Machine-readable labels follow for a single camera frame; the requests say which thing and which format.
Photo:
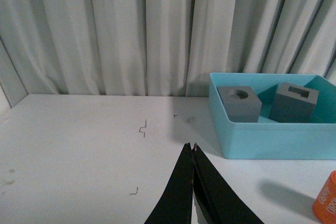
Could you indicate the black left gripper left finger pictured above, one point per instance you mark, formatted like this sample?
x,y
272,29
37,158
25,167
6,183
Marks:
x,y
175,204

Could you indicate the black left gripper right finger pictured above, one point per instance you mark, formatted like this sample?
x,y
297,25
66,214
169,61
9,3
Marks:
x,y
217,200

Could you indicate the gray block with round hole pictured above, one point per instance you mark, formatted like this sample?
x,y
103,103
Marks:
x,y
241,103

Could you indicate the orange cylinder part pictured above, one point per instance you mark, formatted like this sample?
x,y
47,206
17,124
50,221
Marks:
x,y
324,205

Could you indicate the light blue plastic box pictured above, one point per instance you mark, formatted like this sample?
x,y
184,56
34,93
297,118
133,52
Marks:
x,y
267,139

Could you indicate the gray block with square hole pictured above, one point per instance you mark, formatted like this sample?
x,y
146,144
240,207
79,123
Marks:
x,y
293,104

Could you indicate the white curtain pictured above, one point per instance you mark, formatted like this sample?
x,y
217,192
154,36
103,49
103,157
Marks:
x,y
157,47

